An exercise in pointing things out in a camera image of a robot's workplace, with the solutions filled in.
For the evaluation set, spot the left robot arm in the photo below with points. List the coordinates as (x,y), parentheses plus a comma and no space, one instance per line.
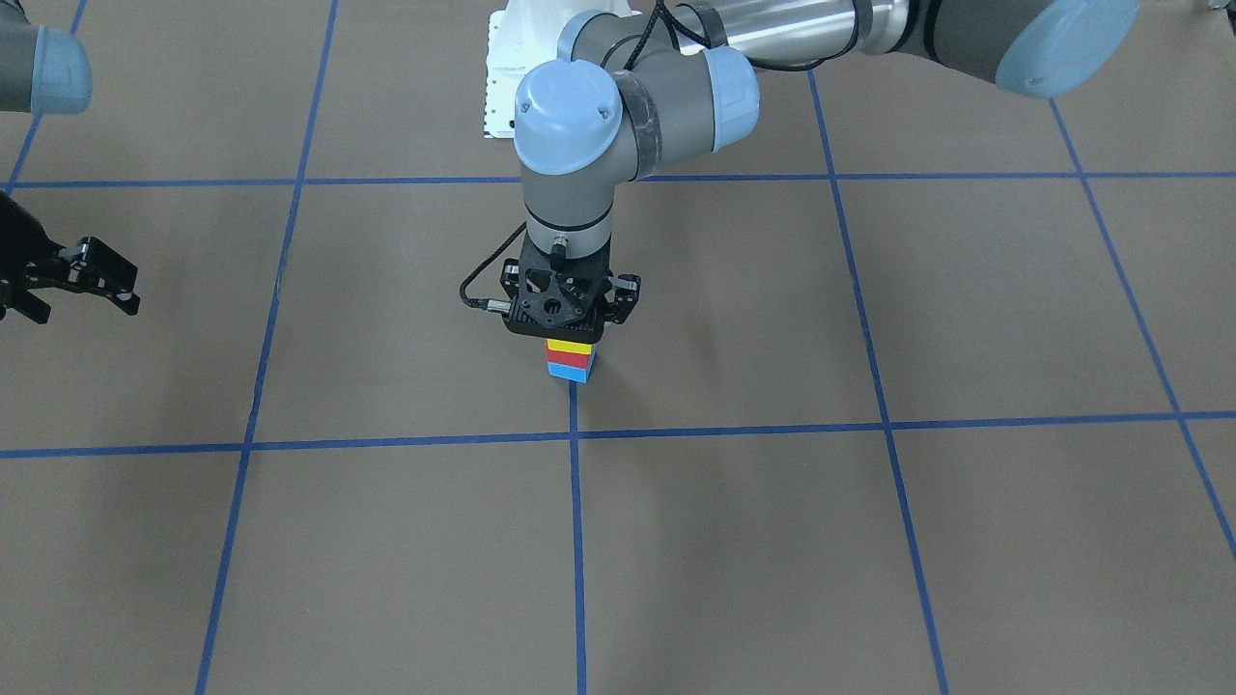
(624,97)

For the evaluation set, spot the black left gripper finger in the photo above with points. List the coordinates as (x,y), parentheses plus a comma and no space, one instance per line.
(626,292)

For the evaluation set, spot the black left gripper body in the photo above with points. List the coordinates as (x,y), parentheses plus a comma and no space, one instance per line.
(625,295)

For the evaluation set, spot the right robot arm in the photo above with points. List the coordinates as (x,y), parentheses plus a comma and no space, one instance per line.
(46,71)

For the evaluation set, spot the yellow wooden block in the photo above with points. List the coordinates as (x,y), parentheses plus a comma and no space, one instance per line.
(568,347)

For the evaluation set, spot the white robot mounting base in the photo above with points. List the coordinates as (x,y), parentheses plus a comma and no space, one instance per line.
(526,34)

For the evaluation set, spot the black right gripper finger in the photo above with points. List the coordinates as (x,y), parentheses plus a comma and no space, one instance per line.
(28,305)
(93,267)

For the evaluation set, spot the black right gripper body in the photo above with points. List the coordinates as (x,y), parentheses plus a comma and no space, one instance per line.
(15,247)

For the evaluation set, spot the red wooden block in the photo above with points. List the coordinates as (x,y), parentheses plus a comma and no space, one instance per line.
(569,359)

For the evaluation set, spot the blue wooden block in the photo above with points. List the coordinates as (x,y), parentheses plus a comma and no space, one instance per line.
(577,376)

